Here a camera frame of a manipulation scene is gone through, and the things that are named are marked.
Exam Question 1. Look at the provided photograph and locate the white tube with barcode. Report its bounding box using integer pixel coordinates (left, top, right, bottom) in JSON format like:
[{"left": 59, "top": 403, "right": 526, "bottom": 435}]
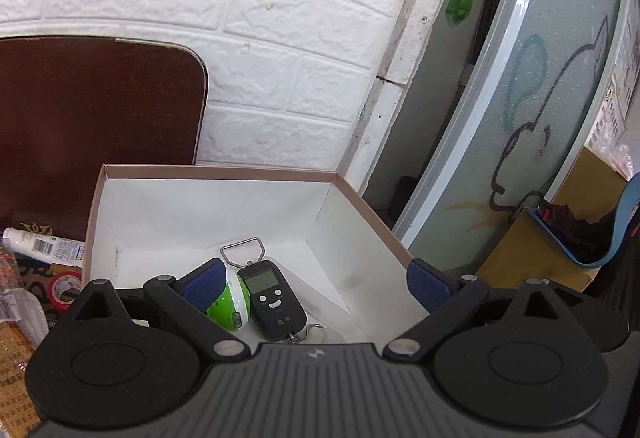
[{"left": 2, "top": 227, "right": 87, "bottom": 267}]

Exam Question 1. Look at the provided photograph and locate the clear plastic bag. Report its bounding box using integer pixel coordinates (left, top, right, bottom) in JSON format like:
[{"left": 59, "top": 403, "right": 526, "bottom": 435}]
[{"left": 0, "top": 288, "right": 49, "bottom": 349}]

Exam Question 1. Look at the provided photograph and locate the green and white round gadget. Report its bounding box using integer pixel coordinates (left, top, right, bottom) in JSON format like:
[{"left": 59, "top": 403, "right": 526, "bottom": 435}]
[{"left": 205, "top": 263, "right": 251, "bottom": 334}]

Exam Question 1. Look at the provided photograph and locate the red snack packet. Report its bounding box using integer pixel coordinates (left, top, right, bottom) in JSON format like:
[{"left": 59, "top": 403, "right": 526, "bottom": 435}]
[{"left": 0, "top": 243, "right": 26, "bottom": 294}]

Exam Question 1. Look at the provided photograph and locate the dark cloth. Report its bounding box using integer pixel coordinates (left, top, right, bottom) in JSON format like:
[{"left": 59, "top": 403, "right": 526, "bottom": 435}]
[{"left": 537, "top": 200, "right": 618, "bottom": 264}]

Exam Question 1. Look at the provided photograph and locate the white cardboard box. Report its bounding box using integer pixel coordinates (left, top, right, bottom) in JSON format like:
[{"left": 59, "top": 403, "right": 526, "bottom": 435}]
[{"left": 82, "top": 163, "right": 431, "bottom": 344}]

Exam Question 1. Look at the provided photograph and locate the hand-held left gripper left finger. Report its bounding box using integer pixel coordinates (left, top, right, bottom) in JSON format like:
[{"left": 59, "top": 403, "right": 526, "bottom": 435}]
[{"left": 60, "top": 258, "right": 251, "bottom": 361}]

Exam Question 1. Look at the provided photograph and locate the black flat board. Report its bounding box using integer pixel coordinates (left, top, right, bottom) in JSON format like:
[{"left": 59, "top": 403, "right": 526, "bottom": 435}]
[{"left": 467, "top": 0, "right": 508, "bottom": 66}]

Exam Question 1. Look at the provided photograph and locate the paper notice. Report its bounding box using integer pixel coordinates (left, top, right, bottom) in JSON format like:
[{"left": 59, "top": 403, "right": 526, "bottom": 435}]
[{"left": 587, "top": 8, "right": 640, "bottom": 154}]

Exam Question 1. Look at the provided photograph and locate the red tape roll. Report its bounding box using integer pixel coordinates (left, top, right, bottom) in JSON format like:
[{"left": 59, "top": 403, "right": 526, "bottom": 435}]
[{"left": 48, "top": 270, "right": 82, "bottom": 315}]

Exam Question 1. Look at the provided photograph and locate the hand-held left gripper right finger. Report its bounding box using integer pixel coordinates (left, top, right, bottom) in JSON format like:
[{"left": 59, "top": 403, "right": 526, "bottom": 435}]
[{"left": 385, "top": 258, "right": 628, "bottom": 361}]

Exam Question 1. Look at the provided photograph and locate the brown cardboard box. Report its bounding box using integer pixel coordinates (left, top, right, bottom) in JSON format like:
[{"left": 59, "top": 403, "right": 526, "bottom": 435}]
[{"left": 475, "top": 145, "right": 631, "bottom": 291}]

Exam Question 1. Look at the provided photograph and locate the frosted glass cartoon door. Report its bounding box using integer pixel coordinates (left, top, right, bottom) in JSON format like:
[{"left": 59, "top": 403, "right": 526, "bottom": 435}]
[{"left": 392, "top": 0, "right": 636, "bottom": 279}]

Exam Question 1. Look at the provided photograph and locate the black digital hanging scale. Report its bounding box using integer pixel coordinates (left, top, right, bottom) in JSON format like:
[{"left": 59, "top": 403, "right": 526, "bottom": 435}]
[{"left": 221, "top": 238, "right": 326, "bottom": 345}]

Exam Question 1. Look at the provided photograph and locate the brown wooden desktop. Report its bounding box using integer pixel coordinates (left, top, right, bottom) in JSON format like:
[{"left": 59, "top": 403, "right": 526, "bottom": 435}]
[{"left": 0, "top": 36, "right": 208, "bottom": 239}]

